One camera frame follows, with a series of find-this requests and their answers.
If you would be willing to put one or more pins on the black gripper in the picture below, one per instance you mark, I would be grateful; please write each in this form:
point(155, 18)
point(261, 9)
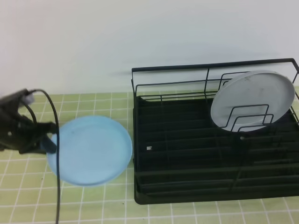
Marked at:
point(19, 127)

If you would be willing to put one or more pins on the light blue round plate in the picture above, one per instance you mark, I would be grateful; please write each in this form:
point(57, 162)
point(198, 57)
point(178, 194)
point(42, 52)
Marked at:
point(93, 150)

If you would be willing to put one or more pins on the grey round plate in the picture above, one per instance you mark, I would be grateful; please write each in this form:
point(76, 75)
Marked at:
point(252, 100)

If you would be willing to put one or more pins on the black plastic drip tray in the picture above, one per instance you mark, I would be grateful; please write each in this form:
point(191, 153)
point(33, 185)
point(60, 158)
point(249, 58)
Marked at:
point(181, 156)

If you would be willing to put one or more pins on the black wire dish rack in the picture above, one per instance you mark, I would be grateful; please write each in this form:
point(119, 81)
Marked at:
point(204, 80)

